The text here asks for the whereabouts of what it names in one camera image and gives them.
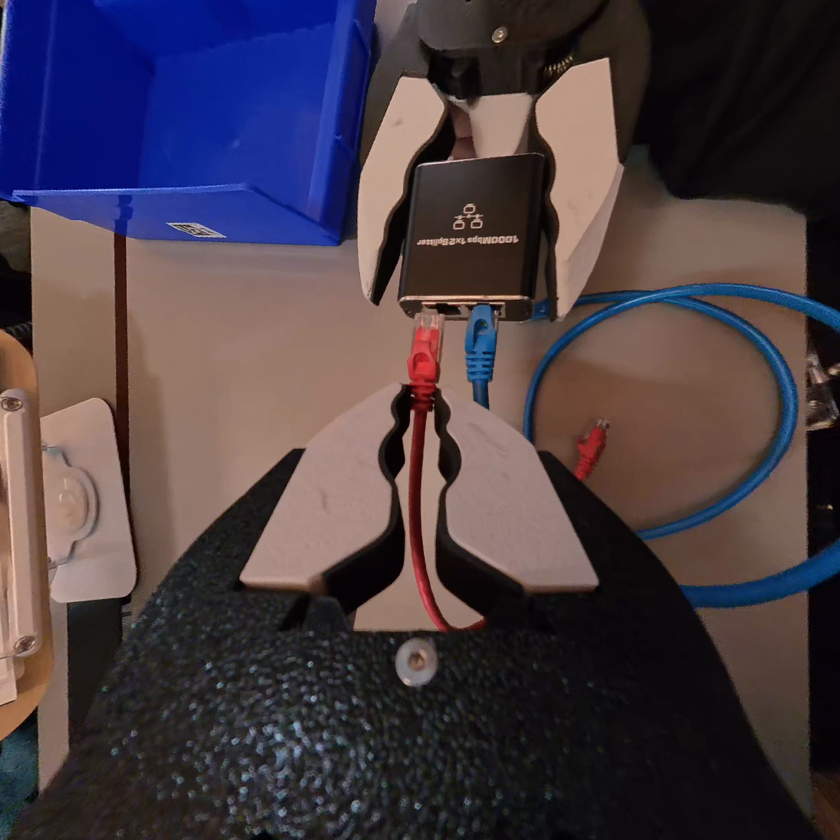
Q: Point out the wooden document stand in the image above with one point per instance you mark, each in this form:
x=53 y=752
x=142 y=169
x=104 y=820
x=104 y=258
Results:
x=92 y=499

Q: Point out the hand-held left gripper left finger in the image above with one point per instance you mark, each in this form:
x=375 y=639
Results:
x=315 y=512

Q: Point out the black network splitter box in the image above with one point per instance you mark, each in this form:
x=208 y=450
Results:
x=472 y=262

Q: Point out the grey desk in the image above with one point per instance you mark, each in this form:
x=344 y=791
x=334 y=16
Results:
x=262 y=328

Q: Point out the blue plastic bin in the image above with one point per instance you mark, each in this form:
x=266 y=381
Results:
x=98 y=98

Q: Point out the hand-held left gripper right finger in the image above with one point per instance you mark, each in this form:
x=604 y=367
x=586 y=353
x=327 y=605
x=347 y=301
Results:
x=518 y=512

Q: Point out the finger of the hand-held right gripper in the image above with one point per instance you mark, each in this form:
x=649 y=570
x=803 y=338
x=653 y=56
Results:
x=387 y=170
x=587 y=197

